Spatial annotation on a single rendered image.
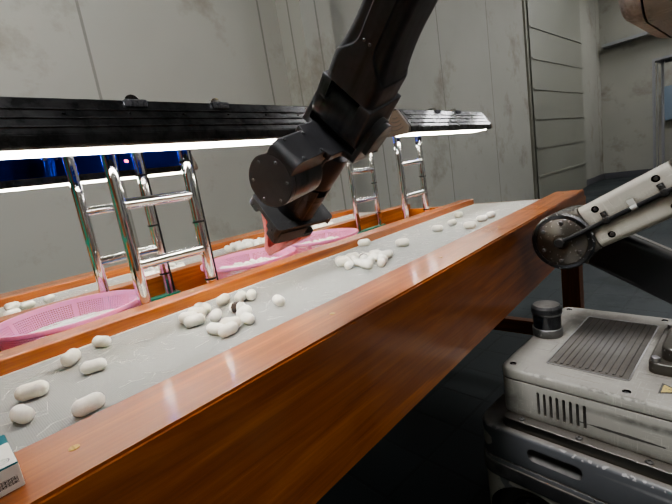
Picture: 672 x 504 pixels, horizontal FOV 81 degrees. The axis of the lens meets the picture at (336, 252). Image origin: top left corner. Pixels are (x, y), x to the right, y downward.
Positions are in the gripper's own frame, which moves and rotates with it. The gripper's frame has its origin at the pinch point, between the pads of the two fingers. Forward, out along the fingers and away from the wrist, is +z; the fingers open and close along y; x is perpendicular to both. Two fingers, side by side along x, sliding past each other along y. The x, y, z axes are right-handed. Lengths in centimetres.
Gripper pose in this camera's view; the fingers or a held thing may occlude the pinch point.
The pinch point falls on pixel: (270, 248)
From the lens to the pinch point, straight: 60.1
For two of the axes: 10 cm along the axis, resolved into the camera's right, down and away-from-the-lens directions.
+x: 5.9, 7.5, -3.1
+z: -4.6, 6.2, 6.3
